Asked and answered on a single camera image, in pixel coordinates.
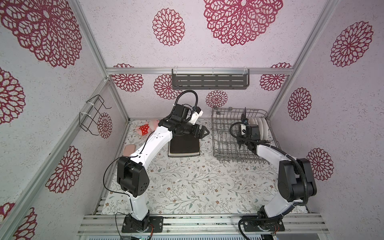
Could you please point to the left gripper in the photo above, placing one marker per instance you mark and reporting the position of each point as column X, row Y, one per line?
column 201, row 134

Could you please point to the white round plate one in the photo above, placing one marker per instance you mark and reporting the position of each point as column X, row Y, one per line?
column 251, row 121

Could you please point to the black square plate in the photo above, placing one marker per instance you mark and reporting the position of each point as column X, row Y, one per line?
column 185, row 140
column 244, row 119

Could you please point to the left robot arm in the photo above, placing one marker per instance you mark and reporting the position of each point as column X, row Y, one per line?
column 132, row 173

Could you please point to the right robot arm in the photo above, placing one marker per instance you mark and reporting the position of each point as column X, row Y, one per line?
column 296, row 181

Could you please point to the white round plate three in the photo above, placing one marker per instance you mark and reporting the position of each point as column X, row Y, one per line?
column 261, row 128

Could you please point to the white round plate four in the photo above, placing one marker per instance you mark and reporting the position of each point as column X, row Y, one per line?
column 265, row 129

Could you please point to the pink plush toy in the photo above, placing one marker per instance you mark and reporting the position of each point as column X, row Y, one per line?
column 147, row 128

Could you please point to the pink rectangular block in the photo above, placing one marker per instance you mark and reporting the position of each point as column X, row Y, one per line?
column 128, row 150

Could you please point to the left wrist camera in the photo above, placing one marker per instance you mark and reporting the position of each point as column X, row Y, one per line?
column 195, row 115

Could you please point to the grey wire dish rack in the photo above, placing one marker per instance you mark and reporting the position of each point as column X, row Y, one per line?
column 225, row 146

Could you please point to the grey wall shelf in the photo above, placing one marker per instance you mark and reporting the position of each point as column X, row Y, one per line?
column 210, row 81

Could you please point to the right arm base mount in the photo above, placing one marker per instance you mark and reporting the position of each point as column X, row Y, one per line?
column 256, row 224

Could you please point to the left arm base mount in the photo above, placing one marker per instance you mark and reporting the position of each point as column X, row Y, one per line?
column 150, row 224

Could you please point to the black wire wall holder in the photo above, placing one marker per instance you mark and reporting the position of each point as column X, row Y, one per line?
column 88, row 118

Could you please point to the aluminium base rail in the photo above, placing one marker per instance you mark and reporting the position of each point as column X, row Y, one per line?
column 103, row 225

